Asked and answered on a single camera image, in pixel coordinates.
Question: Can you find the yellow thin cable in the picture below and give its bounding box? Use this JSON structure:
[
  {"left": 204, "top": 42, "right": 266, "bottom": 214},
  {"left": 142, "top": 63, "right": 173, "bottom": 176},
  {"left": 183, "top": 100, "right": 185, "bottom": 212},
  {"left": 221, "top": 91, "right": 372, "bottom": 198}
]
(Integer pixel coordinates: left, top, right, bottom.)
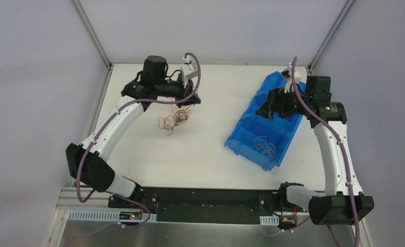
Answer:
[{"left": 251, "top": 135, "right": 278, "bottom": 160}]

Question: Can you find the orange purple cable bundle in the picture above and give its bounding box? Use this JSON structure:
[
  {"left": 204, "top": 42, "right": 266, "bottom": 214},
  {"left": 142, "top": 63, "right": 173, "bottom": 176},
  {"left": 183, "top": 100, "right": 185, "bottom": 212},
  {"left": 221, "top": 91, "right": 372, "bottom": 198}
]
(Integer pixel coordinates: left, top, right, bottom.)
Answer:
[{"left": 157, "top": 105, "right": 193, "bottom": 136}]

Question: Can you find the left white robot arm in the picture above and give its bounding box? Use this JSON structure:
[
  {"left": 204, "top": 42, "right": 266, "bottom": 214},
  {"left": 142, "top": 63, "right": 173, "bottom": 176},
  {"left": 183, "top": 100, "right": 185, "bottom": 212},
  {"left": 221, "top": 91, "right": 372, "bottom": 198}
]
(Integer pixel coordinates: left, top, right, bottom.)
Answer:
[{"left": 65, "top": 52, "right": 201, "bottom": 208}]

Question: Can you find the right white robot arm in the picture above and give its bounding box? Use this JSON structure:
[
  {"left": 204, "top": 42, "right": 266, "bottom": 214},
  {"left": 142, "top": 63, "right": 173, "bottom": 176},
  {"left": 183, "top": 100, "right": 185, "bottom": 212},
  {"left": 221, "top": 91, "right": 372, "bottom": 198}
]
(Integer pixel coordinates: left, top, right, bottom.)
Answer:
[{"left": 256, "top": 76, "right": 375, "bottom": 225}]

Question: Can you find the blue plastic compartment bin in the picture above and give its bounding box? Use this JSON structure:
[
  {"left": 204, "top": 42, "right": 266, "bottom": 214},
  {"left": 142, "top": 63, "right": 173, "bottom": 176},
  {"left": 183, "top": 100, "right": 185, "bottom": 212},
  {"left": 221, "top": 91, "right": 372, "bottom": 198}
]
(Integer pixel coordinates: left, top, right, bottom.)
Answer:
[{"left": 224, "top": 72, "right": 303, "bottom": 171}]

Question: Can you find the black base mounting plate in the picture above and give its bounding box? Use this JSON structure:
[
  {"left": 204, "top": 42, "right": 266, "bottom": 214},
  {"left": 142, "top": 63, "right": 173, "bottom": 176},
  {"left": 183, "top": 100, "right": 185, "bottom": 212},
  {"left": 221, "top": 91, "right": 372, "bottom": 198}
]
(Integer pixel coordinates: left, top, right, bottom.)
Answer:
[{"left": 108, "top": 187, "right": 304, "bottom": 224}]

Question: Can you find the aluminium frame rail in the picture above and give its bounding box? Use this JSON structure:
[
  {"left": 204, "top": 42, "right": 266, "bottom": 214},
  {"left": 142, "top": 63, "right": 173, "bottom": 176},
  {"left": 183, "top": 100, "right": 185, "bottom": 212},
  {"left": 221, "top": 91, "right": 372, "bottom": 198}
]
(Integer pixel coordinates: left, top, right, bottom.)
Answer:
[{"left": 56, "top": 186, "right": 364, "bottom": 222}]

